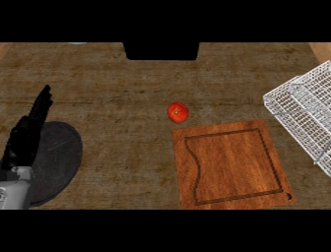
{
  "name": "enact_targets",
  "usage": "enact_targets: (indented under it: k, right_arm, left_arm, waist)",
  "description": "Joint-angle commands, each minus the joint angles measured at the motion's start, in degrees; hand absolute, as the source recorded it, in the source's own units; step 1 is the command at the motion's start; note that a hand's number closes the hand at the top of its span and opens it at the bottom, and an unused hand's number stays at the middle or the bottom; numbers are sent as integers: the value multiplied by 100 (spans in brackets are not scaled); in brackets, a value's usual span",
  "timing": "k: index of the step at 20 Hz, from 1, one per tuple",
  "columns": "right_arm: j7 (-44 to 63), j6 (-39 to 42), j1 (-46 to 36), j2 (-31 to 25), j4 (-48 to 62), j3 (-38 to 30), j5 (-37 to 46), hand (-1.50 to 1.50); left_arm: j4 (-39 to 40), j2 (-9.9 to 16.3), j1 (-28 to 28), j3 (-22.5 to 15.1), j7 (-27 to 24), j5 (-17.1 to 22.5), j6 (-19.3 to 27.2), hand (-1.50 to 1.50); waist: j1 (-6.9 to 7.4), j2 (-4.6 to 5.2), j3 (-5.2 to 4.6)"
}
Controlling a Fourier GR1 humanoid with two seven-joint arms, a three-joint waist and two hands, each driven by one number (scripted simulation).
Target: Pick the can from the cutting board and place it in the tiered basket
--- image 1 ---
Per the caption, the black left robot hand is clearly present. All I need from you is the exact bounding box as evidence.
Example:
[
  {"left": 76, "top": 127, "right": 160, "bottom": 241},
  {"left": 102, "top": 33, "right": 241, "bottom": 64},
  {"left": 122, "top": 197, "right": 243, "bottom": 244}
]
[{"left": 0, "top": 84, "right": 55, "bottom": 171}]

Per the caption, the brown wooden cutting board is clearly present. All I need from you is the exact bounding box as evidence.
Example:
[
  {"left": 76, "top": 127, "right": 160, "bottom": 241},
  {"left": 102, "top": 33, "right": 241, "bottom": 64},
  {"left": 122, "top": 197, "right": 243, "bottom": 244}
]
[{"left": 172, "top": 119, "right": 299, "bottom": 211}]

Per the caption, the dark grey round placemat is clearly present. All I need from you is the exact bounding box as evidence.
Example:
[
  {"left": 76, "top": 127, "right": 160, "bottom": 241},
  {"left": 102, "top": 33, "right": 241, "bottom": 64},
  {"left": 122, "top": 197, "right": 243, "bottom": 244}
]
[{"left": 0, "top": 120, "right": 84, "bottom": 208}]

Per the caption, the red tomato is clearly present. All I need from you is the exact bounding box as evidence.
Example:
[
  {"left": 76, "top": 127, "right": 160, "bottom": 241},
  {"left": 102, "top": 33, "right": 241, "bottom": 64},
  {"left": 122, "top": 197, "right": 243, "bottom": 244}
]
[{"left": 167, "top": 100, "right": 191, "bottom": 125}]

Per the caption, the black appliance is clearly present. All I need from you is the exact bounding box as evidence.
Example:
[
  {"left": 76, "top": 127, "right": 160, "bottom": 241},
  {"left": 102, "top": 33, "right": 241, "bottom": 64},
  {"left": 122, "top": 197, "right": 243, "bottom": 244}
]
[{"left": 123, "top": 41, "right": 203, "bottom": 61}]

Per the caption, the white wire tiered basket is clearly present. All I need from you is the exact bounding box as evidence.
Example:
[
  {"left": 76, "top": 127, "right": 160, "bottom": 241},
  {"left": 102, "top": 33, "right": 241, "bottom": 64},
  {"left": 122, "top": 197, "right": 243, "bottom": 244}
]
[{"left": 262, "top": 58, "right": 331, "bottom": 184}]

